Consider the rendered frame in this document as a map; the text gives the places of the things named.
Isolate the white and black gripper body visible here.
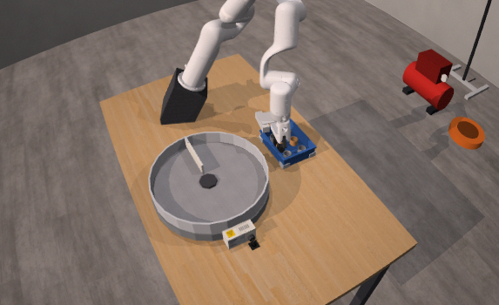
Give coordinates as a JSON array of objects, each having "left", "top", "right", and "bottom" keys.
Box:
[{"left": 270, "top": 119, "right": 291, "bottom": 144}]

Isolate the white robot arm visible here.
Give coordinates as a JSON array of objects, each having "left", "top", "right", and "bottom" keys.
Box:
[{"left": 178, "top": 0, "right": 307, "bottom": 133}]

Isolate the blue crate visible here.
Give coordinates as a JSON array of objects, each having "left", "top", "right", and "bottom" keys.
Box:
[{"left": 260, "top": 119, "right": 317, "bottom": 166}]

